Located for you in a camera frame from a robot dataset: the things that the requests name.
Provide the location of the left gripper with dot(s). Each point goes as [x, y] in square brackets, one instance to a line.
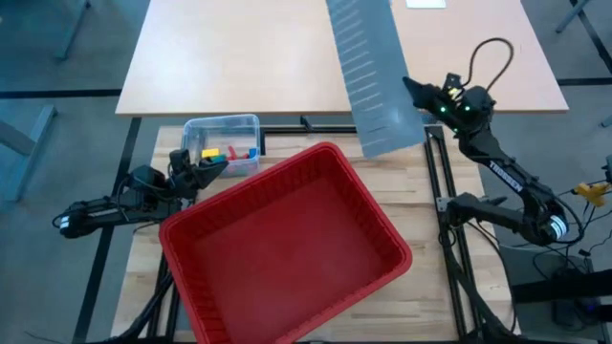
[184, 184]

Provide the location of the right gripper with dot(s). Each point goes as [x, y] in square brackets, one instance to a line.
[471, 112]

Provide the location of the grey slotted divider panel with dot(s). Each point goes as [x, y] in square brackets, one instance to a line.
[368, 71]

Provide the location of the red plastic bin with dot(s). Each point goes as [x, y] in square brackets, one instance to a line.
[287, 248]

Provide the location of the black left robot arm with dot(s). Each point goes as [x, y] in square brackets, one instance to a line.
[119, 212]

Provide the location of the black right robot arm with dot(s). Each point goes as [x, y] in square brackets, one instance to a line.
[511, 174]

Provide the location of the green wooden block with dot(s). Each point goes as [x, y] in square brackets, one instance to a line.
[221, 157]

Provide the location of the yellow wooden block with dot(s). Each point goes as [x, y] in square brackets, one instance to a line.
[210, 153]

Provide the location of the red wooden block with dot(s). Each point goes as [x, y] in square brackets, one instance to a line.
[232, 152]
[244, 156]

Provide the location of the blue wooden block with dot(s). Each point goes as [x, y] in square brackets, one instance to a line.
[252, 153]

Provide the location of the clear plastic container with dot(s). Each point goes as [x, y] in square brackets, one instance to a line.
[220, 125]

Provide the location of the white paper sheet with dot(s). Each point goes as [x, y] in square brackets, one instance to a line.
[425, 3]

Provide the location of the large beige wooden desk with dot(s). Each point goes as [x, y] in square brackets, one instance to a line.
[239, 57]

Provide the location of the grey metal table leg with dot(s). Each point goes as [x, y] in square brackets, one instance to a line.
[28, 148]
[74, 28]
[574, 14]

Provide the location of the black electronics box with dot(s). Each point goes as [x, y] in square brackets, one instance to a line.
[578, 296]

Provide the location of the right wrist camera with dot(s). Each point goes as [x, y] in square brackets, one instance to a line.
[452, 85]

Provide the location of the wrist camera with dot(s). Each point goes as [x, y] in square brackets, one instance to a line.
[452, 85]
[180, 161]

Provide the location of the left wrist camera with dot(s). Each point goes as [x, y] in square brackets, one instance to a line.
[180, 161]

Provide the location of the small black frame bracket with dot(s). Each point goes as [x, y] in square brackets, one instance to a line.
[306, 122]

